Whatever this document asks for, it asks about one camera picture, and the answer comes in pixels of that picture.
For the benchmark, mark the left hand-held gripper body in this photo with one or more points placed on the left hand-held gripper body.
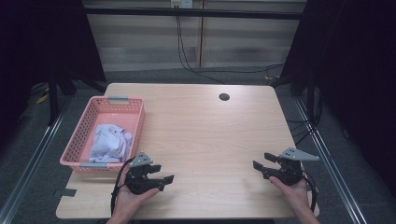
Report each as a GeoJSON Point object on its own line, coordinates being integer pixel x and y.
{"type": "Point", "coordinates": [137, 183]}

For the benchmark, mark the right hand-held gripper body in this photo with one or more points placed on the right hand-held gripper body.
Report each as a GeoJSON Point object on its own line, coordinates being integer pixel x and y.
{"type": "Point", "coordinates": [289, 174]}

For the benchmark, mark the white patterned towel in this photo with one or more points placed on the white patterned towel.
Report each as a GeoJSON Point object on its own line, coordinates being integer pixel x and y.
{"type": "Point", "coordinates": [109, 143]}

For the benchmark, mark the pink plastic basket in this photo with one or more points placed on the pink plastic basket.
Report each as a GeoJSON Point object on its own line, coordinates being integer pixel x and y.
{"type": "Point", "coordinates": [106, 118]}

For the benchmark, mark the person's right hand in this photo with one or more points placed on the person's right hand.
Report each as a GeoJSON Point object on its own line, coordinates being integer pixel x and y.
{"type": "Point", "coordinates": [294, 194]}

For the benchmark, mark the person's left hand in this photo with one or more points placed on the person's left hand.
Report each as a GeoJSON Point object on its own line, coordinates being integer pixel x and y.
{"type": "Point", "coordinates": [129, 203]}

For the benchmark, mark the grey tape strip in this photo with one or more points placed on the grey tape strip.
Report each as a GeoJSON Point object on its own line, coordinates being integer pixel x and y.
{"type": "Point", "coordinates": [69, 192]}

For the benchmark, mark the round dark table grommet hole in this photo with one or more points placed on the round dark table grommet hole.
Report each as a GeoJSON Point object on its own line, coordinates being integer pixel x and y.
{"type": "Point", "coordinates": [224, 96]}

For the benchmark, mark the black curtain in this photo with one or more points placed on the black curtain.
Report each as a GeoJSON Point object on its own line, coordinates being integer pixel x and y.
{"type": "Point", "coordinates": [43, 40]}
{"type": "Point", "coordinates": [358, 77]}

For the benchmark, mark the black metal stand leg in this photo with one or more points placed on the black metal stand leg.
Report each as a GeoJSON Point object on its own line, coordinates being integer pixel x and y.
{"type": "Point", "coordinates": [53, 99]}

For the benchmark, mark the yellow floor item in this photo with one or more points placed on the yellow floor item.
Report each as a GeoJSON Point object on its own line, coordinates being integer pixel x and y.
{"type": "Point", "coordinates": [42, 98]}

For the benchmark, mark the black horizontal metal bar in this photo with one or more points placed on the black horizontal metal bar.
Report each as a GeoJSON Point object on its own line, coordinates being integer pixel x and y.
{"type": "Point", "coordinates": [193, 12]}

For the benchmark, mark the metal floor rail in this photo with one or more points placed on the metal floor rail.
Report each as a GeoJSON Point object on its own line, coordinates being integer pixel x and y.
{"type": "Point", "coordinates": [31, 161]}
{"type": "Point", "coordinates": [330, 168]}

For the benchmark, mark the white wall socket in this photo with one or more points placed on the white wall socket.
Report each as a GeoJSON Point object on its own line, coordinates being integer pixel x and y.
{"type": "Point", "coordinates": [182, 3]}

